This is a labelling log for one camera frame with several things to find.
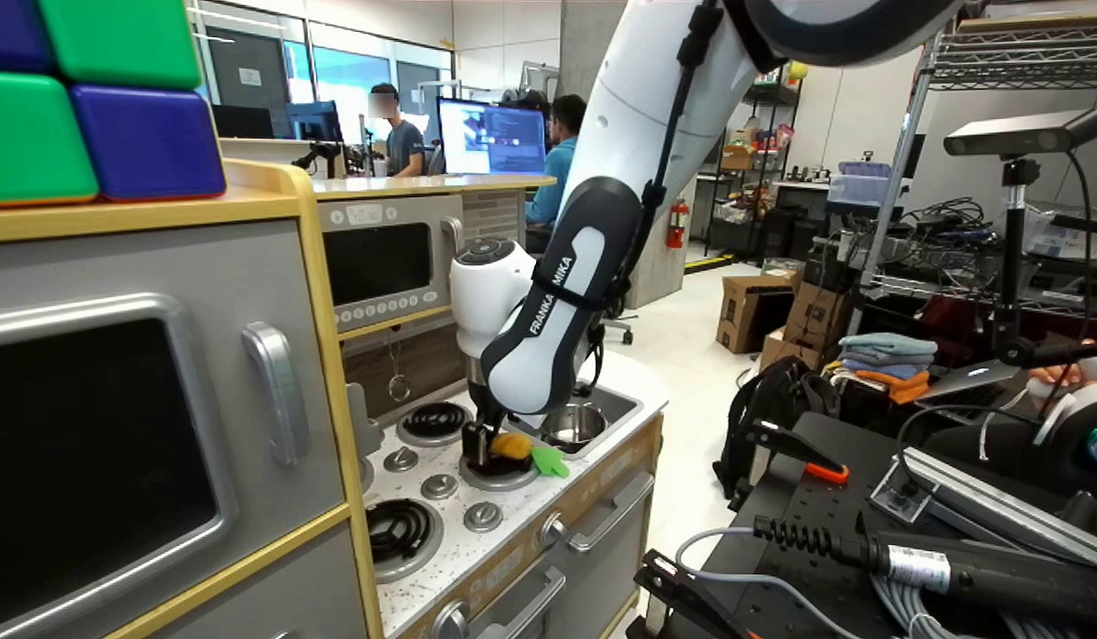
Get small steel pot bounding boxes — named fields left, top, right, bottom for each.
left=543, top=397, right=612, bottom=452

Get folded blue cloth stack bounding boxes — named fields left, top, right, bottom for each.
left=837, top=330, right=940, bottom=377

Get black clamp large orange grip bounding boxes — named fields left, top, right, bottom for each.
left=744, top=414, right=857, bottom=494

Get large multicoloured puzzle cube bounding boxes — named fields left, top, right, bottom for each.
left=0, top=0, right=230, bottom=211

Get aluminium extrusion rail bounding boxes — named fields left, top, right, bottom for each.
left=900, top=444, right=1097, bottom=571

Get small metal bracket plate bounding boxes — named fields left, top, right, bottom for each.
left=868, top=459, right=937, bottom=527

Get blue plastic crate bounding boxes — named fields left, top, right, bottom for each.
left=827, top=160, right=901, bottom=213

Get grey toy sink basin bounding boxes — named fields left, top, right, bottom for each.
left=530, top=386, right=638, bottom=463

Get large lit computer monitor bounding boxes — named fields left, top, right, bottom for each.
left=436, top=97, right=552, bottom=183

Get person in blue shirt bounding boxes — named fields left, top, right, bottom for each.
left=524, top=91, right=591, bottom=238

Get grey camera on stand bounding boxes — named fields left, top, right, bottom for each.
left=940, top=107, right=1097, bottom=160

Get coiled grey cable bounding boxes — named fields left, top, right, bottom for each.
left=869, top=568, right=1055, bottom=639

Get small computer monitor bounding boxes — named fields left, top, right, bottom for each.
left=289, top=100, right=348, bottom=148

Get brown cardboard box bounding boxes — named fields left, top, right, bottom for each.
left=758, top=327, right=825, bottom=377
left=717, top=275, right=801, bottom=354
left=786, top=280, right=859, bottom=354

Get black camera stand pole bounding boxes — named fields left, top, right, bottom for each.
left=999, top=154, right=1042, bottom=366

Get black toy stove burner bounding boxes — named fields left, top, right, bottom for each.
left=454, top=444, right=541, bottom=494
left=397, top=397, right=472, bottom=449
left=365, top=494, right=449, bottom=581

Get thin white cable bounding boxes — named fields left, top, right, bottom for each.
left=673, top=527, right=864, bottom=639

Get wooden toy kitchen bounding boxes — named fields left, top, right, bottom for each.
left=0, top=158, right=673, bottom=639

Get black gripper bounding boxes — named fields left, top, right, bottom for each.
left=461, top=377, right=548, bottom=478

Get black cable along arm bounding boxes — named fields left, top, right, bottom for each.
left=637, top=0, right=727, bottom=280

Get person in dark shirt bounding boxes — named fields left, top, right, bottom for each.
left=365, top=81, right=435, bottom=183

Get grey toy oven door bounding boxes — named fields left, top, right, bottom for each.
left=532, top=456, right=669, bottom=639

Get red fire extinguisher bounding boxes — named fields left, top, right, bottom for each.
left=666, top=196, right=694, bottom=251

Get silver toy microwave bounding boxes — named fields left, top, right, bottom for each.
left=318, top=191, right=470, bottom=342

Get orange carrot plush green leaves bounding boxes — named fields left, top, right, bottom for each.
left=494, top=430, right=571, bottom=482

